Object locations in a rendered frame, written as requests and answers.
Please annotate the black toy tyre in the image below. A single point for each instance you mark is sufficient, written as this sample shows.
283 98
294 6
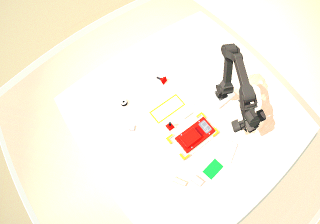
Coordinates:
123 102

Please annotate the green rectangular patch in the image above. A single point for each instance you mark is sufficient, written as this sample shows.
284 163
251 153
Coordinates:
212 169

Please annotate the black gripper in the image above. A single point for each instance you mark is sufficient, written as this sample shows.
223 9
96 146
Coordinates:
239 125

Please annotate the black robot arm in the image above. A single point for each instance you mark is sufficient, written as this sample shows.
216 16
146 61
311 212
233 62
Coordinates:
231 54

